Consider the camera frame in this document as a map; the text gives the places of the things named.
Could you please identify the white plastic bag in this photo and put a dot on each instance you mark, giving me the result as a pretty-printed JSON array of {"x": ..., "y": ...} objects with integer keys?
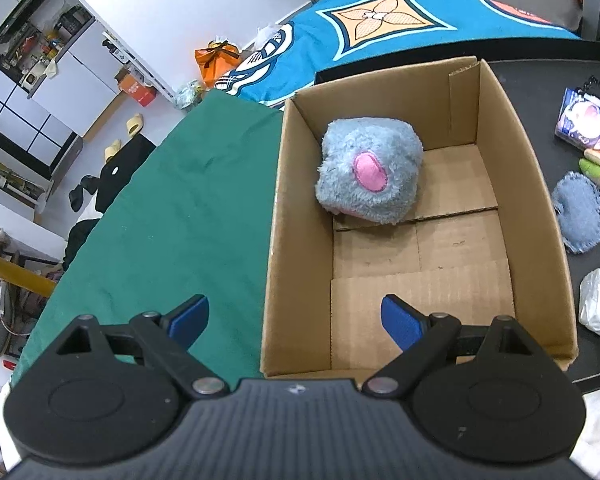
[{"x": 266, "y": 36}]

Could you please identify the blue denim soft pad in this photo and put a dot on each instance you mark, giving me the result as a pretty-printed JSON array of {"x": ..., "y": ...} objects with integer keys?
[{"x": 577, "y": 215}]

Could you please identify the orange bag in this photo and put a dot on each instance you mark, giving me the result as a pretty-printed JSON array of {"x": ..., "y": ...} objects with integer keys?
[{"x": 215, "y": 62}]

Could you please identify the grey plush toy pink patch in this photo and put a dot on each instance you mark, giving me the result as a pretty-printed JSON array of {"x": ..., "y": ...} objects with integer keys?
[{"x": 370, "y": 145}]

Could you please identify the white kitchen cabinet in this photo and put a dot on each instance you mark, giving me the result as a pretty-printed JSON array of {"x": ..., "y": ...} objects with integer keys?
[{"x": 80, "y": 75}]

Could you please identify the black shoe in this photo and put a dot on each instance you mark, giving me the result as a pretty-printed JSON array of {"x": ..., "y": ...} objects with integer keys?
[
  {"x": 89, "y": 184},
  {"x": 76, "y": 199}
]

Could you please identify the orange carton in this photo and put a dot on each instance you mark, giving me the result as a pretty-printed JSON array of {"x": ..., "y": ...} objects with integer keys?
[{"x": 140, "y": 92}]

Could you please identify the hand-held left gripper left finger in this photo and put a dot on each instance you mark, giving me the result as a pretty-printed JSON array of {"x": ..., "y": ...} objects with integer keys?
[{"x": 190, "y": 317}]

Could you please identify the green cloth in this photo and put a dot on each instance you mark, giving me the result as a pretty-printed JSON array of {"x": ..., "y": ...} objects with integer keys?
[{"x": 180, "y": 210}]

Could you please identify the grey metal frame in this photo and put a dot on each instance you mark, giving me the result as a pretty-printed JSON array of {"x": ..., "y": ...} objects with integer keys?
[{"x": 591, "y": 10}]

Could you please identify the black tray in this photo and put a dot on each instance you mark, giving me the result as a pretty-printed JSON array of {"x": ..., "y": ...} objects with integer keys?
[{"x": 535, "y": 110}]

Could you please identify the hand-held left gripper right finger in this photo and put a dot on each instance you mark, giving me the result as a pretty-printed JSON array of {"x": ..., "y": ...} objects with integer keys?
[{"x": 400, "y": 322}]

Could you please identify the yellow slipper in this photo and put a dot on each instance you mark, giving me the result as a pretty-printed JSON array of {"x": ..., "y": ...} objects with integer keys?
[
  {"x": 112, "y": 151},
  {"x": 135, "y": 125}
]

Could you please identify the blue snack packet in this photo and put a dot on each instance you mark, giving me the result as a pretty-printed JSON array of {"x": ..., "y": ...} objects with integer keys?
[{"x": 587, "y": 120}]

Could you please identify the blue printed blanket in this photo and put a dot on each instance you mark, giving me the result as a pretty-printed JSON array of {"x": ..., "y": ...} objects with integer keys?
[{"x": 430, "y": 45}]

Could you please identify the black cloth with white mark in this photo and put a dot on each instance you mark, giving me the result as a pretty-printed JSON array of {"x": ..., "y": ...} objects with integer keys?
[{"x": 125, "y": 165}]

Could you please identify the black-framed sliding door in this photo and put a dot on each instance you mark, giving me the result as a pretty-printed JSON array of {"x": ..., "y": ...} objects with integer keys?
[{"x": 30, "y": 135}]

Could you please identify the cardboard box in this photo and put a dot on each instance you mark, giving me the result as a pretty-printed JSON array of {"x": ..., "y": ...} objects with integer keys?
[{"x": 430, "y": 300}]

